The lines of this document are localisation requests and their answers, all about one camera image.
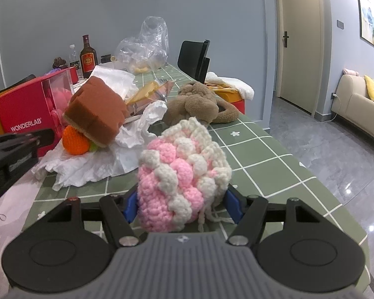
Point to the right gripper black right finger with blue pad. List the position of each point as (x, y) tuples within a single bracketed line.
[(248, 213)]

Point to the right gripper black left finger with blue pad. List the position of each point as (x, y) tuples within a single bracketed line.
[(118, 212)]

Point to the pink white crochet pouch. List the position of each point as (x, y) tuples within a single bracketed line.
[(182, 176)]

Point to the brown bear-shaped sponge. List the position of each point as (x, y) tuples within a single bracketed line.
[(97, 111)]

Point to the red Wonderlab box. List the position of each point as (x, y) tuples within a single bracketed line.
[(38, 104)]

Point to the orange crochet fruit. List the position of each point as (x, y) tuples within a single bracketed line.
[(74, 142)]

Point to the red cup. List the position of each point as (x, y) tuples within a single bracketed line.
[(74, 75)]

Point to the brown pinecone ornament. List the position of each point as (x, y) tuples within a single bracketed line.
[(59, 63)]

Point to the clear plastic water bottle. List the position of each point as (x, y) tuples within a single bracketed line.
[(75, 61)]

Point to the white towel on stool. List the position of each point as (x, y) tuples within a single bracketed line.
[(245, 90)]

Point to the red orange stacked stools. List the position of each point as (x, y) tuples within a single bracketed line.
[(232, 96)]

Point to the brown plush toy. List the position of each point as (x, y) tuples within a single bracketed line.
[(196, 100)]

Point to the dark liquor bottle red label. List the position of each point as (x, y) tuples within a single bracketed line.
[(88, 57)]

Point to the yellow foil snack packet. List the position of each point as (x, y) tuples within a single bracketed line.
[(154, 90)]

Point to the beige sofa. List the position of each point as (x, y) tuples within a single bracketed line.
[(353, 103)]

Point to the clear plastic bag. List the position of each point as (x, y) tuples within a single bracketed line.
[(148, 51)]

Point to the black chair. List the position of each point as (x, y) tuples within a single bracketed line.
[(193, 59)]

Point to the pink pillow on sofa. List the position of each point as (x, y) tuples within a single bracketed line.
[(350, 72)]

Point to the beige door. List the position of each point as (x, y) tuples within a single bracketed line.
[(300, 52)]

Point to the framed wall picture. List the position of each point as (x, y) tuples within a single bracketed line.
[(366, 21)]

